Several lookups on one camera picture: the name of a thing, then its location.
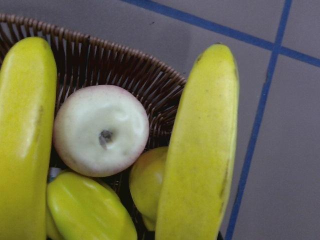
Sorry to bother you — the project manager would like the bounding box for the yellow banana brown tip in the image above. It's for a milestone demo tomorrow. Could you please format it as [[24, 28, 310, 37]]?
[[155, 43, 239, 240]]

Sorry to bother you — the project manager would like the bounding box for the yellow green mango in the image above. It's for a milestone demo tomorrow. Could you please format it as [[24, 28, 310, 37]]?
[[129, 146, 168, 231]]

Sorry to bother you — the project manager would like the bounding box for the yellow green starfruit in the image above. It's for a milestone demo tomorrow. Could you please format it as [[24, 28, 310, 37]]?
[[47, 171, 138, 240]]

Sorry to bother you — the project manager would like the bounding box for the yellow banana with grey tip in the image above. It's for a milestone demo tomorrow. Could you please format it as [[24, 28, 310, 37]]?
[[0, 37, 57, 240]]

